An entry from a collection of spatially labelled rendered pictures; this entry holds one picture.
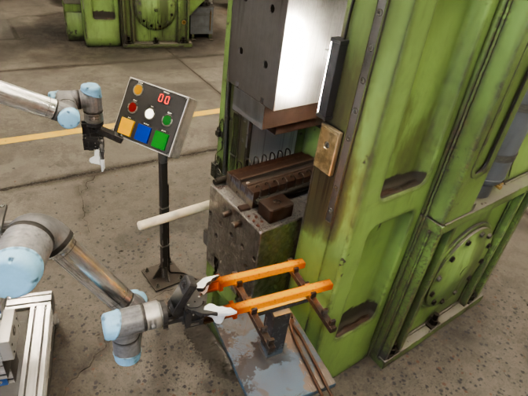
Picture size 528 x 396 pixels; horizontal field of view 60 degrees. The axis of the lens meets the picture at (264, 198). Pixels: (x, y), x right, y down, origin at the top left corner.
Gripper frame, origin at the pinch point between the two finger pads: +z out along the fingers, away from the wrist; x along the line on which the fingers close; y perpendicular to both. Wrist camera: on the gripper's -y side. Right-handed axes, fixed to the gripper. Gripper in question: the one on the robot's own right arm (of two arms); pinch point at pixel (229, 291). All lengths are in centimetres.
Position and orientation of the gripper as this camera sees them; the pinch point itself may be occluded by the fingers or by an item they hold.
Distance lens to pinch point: 135.8
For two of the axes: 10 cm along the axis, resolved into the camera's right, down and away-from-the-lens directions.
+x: 4.1, 5.6, -7.2
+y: -1.2, 8.2, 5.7
